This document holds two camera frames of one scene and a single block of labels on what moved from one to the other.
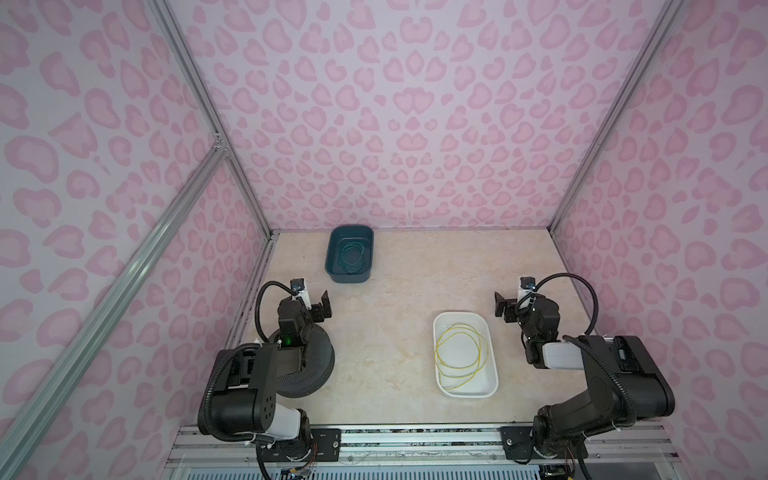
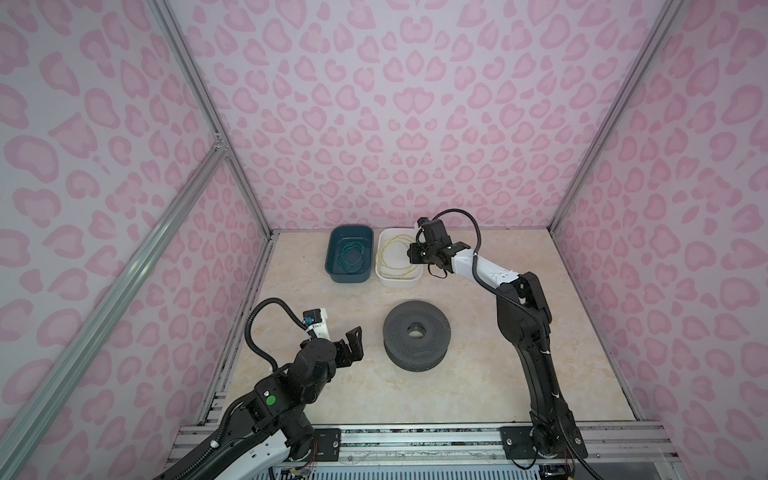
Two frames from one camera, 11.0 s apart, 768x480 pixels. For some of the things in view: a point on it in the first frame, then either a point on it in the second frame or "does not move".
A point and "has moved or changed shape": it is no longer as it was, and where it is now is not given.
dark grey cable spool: (295, 380) has moved or changed shape
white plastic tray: (465, 355) to (393, 263)
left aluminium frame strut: (205, 102) does not move
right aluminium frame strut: (670, 12) does not move
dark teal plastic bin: (350, 254) does not move
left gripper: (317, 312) to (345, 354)
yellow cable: (460, 354) to (388, 271)
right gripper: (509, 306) to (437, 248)
